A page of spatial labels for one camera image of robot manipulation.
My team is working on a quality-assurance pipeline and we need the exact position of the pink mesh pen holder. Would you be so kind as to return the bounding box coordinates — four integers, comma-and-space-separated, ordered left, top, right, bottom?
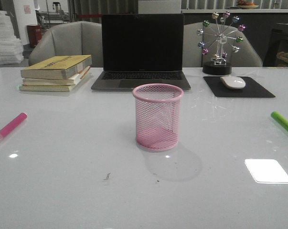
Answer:
132, 83, 184, 152

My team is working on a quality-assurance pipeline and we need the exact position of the grey armchair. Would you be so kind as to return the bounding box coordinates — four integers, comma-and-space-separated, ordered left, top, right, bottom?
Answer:
182, 22, 263, 67
28, 21, 103, 67

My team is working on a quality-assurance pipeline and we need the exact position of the grey laptop black screen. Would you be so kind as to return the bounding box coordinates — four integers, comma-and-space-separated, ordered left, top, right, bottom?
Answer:
91, 13, 191, 91

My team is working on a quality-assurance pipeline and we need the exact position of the black mouse pad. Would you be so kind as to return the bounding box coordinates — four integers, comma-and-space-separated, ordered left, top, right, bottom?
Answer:
203, 76, 276, 98

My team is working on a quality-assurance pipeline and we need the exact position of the grey right armchair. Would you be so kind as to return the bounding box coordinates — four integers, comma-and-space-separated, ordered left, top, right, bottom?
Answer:
182, 22, 263, 67

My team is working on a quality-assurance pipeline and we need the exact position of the pink marker pen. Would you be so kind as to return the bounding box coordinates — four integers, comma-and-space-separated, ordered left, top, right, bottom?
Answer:
0, 112, 28, 141

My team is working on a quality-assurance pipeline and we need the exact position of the green marker pen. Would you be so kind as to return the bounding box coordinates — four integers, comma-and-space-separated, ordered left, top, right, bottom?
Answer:
270, 111, 288, 131

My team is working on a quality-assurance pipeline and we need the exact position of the red bin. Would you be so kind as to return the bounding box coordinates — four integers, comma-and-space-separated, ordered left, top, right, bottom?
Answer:
27, 25, 42, 48

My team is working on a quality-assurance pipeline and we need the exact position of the top yellow book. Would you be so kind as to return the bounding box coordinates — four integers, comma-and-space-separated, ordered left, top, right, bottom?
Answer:
21, 55, 92, 80

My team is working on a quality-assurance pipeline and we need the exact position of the bottom pale book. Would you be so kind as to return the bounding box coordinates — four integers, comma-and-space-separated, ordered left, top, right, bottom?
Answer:
18, 73, 89, 92

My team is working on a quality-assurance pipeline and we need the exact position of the white computer mouse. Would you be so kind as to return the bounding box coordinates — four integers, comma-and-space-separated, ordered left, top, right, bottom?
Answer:
220, 75, 246, 89

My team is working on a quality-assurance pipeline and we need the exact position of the fruit bowl on counter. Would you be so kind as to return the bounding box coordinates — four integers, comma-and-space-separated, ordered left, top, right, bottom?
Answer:
236, 0, 259, 9

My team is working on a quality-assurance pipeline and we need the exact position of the white foam sheet stack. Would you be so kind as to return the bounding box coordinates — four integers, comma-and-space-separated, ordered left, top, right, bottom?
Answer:
0, 10, 24, 65

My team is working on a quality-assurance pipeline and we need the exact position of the middle white book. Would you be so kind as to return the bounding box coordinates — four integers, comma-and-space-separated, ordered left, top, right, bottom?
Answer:
22, 66, 90, 86

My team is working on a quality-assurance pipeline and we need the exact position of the ferris wheel desk ornament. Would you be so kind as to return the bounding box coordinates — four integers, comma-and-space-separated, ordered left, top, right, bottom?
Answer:
197, 11, 245, 75

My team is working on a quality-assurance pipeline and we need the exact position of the grey left armchair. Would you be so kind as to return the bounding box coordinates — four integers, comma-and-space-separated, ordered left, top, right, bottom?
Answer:
28, 21, 103, 67

